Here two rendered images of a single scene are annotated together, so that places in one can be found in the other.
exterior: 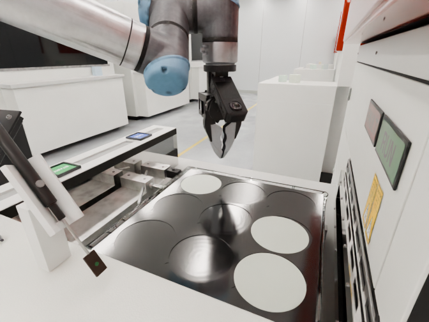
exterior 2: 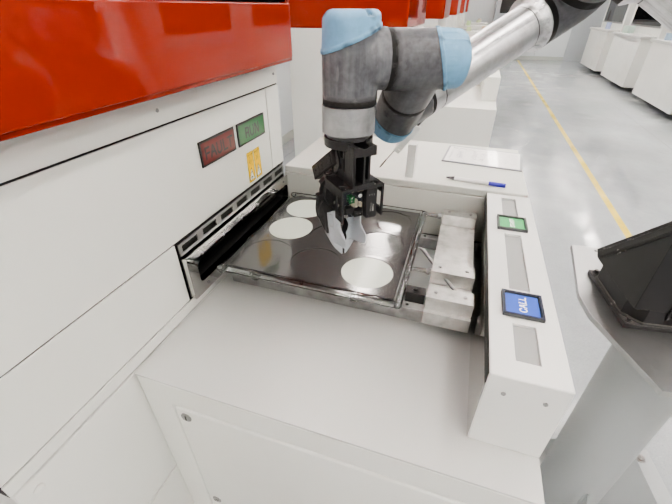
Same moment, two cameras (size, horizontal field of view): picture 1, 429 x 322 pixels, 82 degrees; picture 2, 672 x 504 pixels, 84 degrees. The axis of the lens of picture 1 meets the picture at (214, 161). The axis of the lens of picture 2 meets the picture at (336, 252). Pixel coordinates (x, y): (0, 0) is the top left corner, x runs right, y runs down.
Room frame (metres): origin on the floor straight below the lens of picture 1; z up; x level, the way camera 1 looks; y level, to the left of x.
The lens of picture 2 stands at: (1.12, -0.08, 1.33)
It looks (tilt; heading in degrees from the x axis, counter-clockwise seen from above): 33 degrees down; 175
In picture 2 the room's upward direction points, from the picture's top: straight up
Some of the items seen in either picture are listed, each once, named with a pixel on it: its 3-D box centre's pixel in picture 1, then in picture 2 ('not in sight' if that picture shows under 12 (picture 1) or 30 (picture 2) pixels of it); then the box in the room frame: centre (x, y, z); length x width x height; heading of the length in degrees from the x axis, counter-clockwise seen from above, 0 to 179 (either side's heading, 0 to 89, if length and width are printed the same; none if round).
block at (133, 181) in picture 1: (137, 181); (452, 275); (0.56, 0.20, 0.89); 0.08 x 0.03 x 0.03; 67
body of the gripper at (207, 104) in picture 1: (218, 92); (350, 176); (0.58, -0.01, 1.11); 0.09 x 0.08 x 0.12; 21
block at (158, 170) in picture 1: (156, 169); (449, 301); (0.64, 0.17, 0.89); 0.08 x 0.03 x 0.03; 67
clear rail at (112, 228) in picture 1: (149, 200); (413, 251); (0.47, 0.14, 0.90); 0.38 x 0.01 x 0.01; 157
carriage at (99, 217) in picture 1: (117, 207); (452, 265); (0.49, 0.23, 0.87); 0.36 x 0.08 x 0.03; 157
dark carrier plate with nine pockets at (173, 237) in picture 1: (225, 219); (332, 236); (0.40, -0.02, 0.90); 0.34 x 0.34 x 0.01; 66
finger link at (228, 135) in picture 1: (225, 137); (339, 236); (0.58, -0.03, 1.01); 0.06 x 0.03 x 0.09; 21
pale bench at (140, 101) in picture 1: (148, 64); not in sight; (5.72, 1.42, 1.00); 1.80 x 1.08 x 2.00; 157
